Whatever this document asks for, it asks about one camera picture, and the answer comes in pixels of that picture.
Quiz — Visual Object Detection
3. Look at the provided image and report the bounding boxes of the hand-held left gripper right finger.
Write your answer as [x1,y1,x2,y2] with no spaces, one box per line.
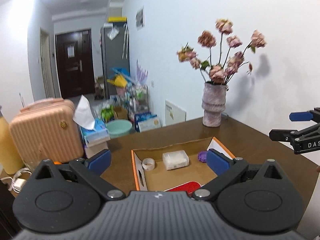
[192,149,290,202]

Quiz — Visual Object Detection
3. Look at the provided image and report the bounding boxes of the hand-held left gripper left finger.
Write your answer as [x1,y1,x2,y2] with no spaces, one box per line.
[30,149,126,201]

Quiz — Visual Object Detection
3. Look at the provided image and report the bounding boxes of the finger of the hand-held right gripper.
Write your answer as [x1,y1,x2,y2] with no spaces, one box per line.
[289,107,320,122]
[269,123,320,143]

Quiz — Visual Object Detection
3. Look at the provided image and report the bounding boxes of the red and white lint brush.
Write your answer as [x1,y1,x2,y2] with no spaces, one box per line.
[166,181,205,193]

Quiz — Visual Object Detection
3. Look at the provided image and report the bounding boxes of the small white plastic box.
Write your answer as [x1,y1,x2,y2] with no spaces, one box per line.
[162,150,190,171]

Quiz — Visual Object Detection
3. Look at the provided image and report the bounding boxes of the orange cardboard box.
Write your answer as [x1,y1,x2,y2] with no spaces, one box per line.
[131,137,237,192]

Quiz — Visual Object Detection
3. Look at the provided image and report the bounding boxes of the white tape roll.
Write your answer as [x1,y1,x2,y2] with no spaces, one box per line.
[142,158,155,171]

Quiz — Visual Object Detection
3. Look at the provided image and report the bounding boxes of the white storage box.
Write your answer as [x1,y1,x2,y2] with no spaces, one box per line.
[84,140,110,158]

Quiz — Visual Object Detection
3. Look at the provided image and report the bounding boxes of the blue tissue box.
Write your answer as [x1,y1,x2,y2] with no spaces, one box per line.
[73,95,111,147]

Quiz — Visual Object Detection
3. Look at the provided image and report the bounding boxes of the green plastic basin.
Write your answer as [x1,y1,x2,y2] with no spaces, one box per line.
[106,120,133,139]

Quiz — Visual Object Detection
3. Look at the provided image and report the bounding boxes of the green plastic bag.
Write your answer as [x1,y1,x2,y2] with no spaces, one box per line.
[101,105,116,122]

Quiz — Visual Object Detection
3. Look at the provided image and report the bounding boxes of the grey stone vase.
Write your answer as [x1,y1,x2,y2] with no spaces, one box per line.
[202,82,227,128]

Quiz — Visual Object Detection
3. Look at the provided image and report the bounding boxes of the pink ribbed suitcase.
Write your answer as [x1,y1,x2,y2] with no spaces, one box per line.
[9,98,84,165]

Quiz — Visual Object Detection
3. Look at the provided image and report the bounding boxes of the blue tissue pack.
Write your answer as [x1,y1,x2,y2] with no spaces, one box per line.
[135,114,162,132]

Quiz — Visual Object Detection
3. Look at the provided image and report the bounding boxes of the white flat panel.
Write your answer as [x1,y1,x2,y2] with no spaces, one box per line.
[165,99,187,127]

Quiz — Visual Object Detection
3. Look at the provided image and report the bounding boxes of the yellow watering can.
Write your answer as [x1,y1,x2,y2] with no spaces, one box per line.
[107,74,128,88]

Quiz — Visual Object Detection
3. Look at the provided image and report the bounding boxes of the yellow bottle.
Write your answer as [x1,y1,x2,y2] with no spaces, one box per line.
[0,106,25,175]

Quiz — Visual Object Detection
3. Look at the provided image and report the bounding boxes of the purple decorative plant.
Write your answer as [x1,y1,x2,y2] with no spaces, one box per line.
[136,59,148,85]

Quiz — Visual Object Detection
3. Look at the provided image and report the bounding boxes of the grey refrigerator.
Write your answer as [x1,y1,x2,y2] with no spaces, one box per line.
[101,24,131,98]

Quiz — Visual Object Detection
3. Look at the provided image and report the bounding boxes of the dried pink roses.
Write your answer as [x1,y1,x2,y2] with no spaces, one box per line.
[176,18,267,85]

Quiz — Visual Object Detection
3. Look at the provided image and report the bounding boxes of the dark brown door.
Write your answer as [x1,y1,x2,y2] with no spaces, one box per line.
[55,29,92,99]

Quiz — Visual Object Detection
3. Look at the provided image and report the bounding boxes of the white folded umbrella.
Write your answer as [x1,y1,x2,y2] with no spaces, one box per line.
[122,24,130,59]

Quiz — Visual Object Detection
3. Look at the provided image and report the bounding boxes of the clear bag on refrigerator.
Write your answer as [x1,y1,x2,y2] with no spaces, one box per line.
[107,27,120,40]

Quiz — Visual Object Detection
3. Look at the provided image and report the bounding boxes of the wire storage rack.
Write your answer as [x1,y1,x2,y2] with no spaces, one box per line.
[129,84,151,120]

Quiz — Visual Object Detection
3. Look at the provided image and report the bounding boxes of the white charger with cable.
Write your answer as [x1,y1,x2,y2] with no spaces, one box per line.
[0,167,32,193]

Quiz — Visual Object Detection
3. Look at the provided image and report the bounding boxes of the side door frame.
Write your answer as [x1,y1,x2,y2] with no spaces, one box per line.
[39,28,56,98]

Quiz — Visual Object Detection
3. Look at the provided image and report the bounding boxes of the wall picture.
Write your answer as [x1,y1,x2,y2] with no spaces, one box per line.
[135,5,145,31]

